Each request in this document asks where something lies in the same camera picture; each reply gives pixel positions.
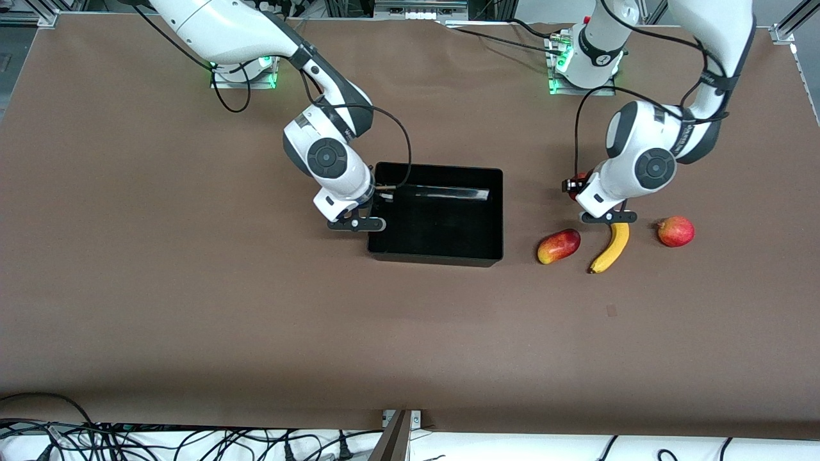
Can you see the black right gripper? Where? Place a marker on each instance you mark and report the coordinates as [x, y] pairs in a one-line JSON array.
[[377, 198]]

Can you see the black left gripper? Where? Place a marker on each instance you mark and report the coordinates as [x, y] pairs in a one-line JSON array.
[[569, 186]]

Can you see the red yellow apple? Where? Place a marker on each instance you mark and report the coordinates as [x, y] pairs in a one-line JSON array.
[[580, 176]]

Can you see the black plastic box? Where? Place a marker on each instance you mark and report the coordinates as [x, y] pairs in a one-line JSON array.
[[442, 230]]

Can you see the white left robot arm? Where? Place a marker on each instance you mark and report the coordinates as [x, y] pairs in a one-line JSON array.
[[640, 147]]

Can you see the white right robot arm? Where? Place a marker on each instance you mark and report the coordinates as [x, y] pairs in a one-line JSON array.
[[224, 29]]

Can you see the yellow banana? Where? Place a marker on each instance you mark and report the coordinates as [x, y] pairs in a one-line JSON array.
[[612, 250]]

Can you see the red yellow mango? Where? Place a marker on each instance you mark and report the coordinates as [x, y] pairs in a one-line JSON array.
[[558, 246]]

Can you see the brown table cover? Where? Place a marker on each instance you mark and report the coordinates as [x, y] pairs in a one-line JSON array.
[[410, 346]]

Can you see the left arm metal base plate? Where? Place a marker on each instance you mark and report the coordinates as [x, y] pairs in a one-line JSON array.
[[564, 89]]

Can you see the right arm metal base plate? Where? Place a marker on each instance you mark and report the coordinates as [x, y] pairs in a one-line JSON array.
[[262, 82]]

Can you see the silver table edge bracket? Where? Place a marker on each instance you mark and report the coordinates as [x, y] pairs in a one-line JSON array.
[[415, 418]]

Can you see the dark camera post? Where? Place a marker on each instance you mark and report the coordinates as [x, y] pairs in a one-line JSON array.
[[392, 442]]

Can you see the silver corner bracket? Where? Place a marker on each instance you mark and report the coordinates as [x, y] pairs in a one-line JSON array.
[[49, 18], [781, 33]]

